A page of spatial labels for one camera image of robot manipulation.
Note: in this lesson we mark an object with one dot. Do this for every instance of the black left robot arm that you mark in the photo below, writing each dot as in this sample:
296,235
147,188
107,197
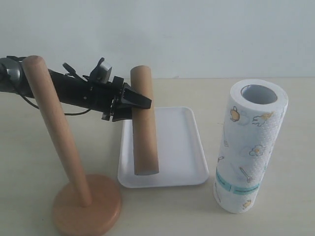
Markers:
93,92

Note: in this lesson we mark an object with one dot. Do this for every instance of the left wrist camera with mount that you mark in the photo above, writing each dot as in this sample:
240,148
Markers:
101,73

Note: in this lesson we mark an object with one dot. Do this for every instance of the wooden paper towel holder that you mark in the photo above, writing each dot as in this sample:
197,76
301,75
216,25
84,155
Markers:
89,205

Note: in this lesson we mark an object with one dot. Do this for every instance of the printed paper towel roll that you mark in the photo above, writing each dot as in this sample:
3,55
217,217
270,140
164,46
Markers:
253,117

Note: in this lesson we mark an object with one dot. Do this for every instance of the brown cardboard tube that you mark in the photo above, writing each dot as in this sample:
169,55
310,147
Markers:
145,150

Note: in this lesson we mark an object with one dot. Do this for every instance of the white rectangular plastic tray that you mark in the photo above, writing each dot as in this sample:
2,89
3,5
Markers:
181,156

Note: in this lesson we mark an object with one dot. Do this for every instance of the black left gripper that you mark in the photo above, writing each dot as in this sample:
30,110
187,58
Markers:
117,92

